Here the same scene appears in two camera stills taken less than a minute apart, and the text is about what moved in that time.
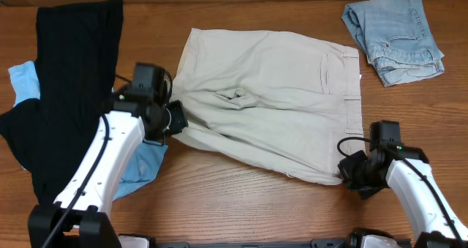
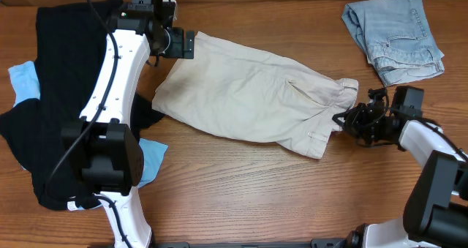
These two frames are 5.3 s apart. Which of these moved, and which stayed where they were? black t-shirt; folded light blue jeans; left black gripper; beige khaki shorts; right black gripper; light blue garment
Moved: right black gripper; left black gripper; beige khaki shorts
Stayed: light blue garment; folded light blue jeans; black t-shirt
